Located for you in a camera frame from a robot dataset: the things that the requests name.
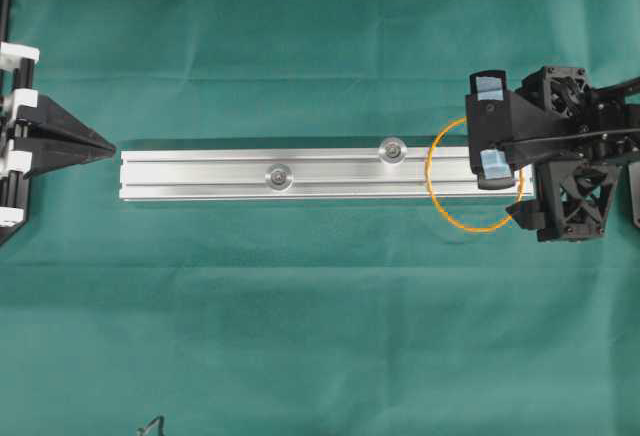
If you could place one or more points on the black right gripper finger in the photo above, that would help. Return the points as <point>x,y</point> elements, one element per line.
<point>496,172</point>
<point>497,115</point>

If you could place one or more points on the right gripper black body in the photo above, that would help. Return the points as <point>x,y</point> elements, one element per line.
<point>577,146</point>

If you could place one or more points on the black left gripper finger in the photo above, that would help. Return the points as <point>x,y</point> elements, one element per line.
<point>65,148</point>
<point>50,118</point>

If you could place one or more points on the left gripper black-white body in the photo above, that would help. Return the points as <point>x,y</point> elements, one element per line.
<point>19,62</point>

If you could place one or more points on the orange rubber band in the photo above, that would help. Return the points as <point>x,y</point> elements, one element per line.
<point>428,163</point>

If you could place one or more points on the silver shaft pulley right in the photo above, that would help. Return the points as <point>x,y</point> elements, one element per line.
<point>392,150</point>

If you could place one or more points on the silver shaft pulley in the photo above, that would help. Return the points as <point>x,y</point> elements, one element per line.
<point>392,150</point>
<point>279,177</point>

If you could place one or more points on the silver shaft pulley left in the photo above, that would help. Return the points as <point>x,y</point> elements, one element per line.
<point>279,177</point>

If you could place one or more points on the green table cloth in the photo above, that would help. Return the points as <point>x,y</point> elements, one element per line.
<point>307,317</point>

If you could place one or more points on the aluminium extrusion rail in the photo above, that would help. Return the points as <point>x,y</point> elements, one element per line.
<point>319,173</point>

